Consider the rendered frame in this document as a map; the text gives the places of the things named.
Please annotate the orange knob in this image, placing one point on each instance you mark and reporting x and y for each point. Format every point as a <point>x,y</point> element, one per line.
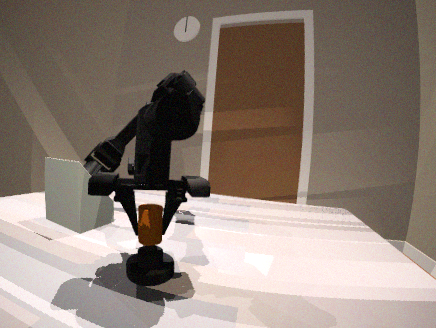
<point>150,224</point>

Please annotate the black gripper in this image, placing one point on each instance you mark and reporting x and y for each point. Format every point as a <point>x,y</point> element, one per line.
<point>151,167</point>

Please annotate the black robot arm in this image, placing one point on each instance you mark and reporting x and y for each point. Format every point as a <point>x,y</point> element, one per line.
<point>172,114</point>

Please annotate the dark grey stepped pedestal with shaft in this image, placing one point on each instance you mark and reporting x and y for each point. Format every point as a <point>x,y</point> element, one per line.
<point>150,266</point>

